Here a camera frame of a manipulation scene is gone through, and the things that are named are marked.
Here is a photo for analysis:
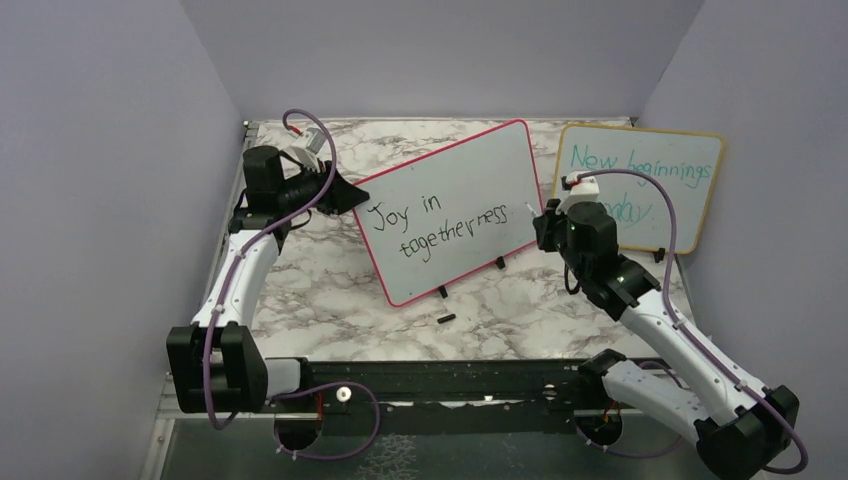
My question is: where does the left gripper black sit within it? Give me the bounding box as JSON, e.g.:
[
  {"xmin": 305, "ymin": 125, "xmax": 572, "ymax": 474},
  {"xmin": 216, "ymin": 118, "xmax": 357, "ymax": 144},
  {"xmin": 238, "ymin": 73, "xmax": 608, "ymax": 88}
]
[{"xmin": 276, "ymin": 155, "xmax": 368, "ymax": 214}]

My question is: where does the black whiteboard marker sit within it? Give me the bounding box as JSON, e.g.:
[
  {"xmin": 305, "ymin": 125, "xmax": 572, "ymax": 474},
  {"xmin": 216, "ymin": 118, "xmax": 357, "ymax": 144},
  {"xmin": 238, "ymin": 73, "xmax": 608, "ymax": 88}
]
[{"xmin": 525, "ymin": 202, "xmax": 539, "ymax": 219}]

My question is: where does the red framed whiteboard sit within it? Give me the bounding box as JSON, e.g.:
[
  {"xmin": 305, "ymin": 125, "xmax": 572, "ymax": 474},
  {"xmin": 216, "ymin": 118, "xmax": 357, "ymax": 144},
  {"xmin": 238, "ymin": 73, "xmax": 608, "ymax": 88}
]
[{"xmin": 354, "ymin": 119, "xmax": 541, "ymax": 307}]

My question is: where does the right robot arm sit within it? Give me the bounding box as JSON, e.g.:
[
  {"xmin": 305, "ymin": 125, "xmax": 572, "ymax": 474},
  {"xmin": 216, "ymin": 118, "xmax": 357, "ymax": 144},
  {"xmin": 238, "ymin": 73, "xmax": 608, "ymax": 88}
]
[{"xmin": 532, "ymin": 199, "xmax": 809, "ymax": 479}]

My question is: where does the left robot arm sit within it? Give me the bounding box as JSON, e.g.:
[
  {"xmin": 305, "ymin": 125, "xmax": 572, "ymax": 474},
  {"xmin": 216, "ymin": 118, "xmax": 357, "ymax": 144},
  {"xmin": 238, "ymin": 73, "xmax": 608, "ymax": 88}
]
[{"xmin": 165, "ymin": 146, "xmax": 369, "ymax": 430}]

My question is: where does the yellow framed written whiteboard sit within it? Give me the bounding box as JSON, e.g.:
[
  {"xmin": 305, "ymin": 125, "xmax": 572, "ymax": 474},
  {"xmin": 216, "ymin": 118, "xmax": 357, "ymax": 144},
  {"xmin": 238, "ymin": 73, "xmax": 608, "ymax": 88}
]
[{"xmin": 553, "ymin": 124, "xmax": 724, "ymax": 254}]

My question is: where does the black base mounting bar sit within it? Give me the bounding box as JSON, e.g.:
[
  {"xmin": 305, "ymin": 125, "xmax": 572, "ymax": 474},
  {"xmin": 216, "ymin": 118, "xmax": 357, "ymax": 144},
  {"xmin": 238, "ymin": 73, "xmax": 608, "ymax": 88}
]
[{"xmin": 182, "ymin": 354, "xmax": 710, "ymax": 432}]

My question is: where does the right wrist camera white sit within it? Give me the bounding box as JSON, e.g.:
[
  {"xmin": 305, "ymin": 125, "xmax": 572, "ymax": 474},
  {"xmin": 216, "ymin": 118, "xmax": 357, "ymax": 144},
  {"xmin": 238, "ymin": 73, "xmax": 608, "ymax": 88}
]
[{"xmin": 557, "ymin": 171, "xmax": 600, "ymax": 214}]

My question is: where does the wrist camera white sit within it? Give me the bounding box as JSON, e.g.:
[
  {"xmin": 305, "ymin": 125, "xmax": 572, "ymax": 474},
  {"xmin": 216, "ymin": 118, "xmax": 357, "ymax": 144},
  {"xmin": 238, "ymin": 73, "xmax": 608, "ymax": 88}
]
[
  {"xmin": 287, "ymin": 127, "xmax": 326, "ymax": 172},
  {"xmin": 557, "ymin": 171, "xmax": 600, "ymax": 214}
]

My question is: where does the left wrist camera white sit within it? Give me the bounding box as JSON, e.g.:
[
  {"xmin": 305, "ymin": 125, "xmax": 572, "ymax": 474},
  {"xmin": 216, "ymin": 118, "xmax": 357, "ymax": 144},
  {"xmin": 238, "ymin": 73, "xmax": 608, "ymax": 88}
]
[{"xmin": 287, "ymin": 127, "xmax": 326, "ymax": 172}]

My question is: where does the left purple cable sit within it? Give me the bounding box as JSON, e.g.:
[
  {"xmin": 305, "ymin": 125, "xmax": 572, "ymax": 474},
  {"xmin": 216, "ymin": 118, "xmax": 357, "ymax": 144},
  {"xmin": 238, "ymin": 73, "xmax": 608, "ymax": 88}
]
[{"xmin": 201, "ymin": 108, "xmax": 382, "ymax": 465}]

